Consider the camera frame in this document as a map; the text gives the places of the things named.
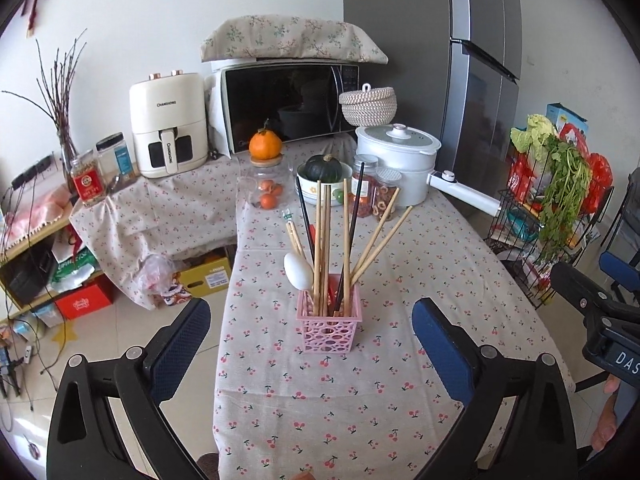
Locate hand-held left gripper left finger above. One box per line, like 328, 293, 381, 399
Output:
46, 298, 212, 480

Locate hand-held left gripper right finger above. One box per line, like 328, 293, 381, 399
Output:
411, 297, 581, 480

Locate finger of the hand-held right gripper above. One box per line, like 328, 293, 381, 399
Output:
598, 251, 640, 307
550, 261, 609, 342

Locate pink plastic utensil holder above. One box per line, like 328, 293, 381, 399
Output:
296, 285, 362, 356

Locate white plastic spoon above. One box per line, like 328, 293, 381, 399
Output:
283, 252, 314, 291

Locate black chopstick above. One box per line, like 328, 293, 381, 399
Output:
299, 199, 316, 264
334, 161, 365, 311

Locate bundle of bamboo chopsticks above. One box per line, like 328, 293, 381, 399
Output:
312, 182, 402, 312

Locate pair of chopsticks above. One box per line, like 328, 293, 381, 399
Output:
284, 209, 307, 261

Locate person's right hand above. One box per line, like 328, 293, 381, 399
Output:
590, 379, 621, 452

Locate printed snack package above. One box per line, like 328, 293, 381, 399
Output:
162, 285, 194, 306

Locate yellow cardboard box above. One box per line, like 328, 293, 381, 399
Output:
177, 257, 234, 299

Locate clear plastic bag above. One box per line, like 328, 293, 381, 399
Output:
137, 254, 177, 296

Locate green leafy herbs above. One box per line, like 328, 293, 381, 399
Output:
537, 135, 594, 266

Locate red plastic bag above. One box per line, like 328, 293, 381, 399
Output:
507, 125, 614, 221

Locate red cardboard box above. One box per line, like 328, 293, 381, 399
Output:
54, 280, 115, 321

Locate yellow star floor sticker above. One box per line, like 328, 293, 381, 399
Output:
50, 320, 81, 351

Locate green and white bag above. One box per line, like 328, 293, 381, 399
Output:
50, 247, 99, 294

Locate jar of dried fruit rings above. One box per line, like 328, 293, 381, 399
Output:
372, 167, 403, 221

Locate blue cardboard box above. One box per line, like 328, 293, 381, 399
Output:
545, 103, 589, 136

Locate napa cabbage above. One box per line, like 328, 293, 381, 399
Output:
510, 114, 559, 154

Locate jar of red dried berries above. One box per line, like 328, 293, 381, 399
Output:
351, 154, 380, 216

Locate glass jar with wooden lid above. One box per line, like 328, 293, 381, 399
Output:
239, 155, 294, 211

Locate white electric cooking pot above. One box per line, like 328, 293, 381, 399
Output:
355, 123, 503, 217

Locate glass jar with red label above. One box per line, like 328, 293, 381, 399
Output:
70, 149, 106, 208

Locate pink cloth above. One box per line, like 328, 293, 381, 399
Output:
2, 182, 76, 241

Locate clear container with blue label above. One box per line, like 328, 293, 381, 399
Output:
95, 132, 136, 186

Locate white flower print bowl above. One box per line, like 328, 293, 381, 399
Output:
296, 162, 354, 207

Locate dark green squash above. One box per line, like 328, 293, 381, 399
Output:
304, 154, 344, 182

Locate glass vase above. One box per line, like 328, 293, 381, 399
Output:
59, 127, 81, 196

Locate large orange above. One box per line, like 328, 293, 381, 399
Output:
248, 120, 283, 160

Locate cream air fryer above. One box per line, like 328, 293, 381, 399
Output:
129, 70, 210, 180

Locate white cloth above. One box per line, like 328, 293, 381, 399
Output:
204, 72, 231, 154

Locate woven basket with lid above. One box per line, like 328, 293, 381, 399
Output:
338, 83, 399, 127

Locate black microwave oven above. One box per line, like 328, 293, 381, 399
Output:
212, 62, 361, 156

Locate dried branches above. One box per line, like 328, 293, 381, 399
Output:
2, 30, 89, 147

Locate grey refrigerator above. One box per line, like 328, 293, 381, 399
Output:
342, 0, 524, 196

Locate floral pillow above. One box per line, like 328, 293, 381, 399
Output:
200, 16, 390, 66

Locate red hanging decoration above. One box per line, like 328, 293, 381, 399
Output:
22, 0, 56, 36

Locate black wire rack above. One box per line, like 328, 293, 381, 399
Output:
487, 187, 616, 311

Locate wall power strip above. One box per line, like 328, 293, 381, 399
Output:
10, 155, 55, 190

